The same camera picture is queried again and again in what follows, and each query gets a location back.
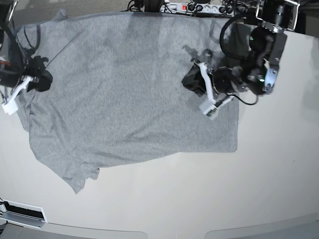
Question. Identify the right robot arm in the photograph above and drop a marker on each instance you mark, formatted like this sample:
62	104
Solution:
17	62

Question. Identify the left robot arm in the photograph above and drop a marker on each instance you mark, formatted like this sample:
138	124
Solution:
257	71

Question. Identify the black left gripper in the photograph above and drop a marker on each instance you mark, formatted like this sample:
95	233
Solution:
225	80

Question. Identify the grey t-shirt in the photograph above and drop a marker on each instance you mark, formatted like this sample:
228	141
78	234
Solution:
117	95

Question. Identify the white power strip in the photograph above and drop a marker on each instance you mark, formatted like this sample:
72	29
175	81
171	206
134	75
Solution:
205	8

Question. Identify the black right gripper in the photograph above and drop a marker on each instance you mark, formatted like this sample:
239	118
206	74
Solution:
41	83

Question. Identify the white slotted bracket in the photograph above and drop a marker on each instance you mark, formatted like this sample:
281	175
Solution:
22	214

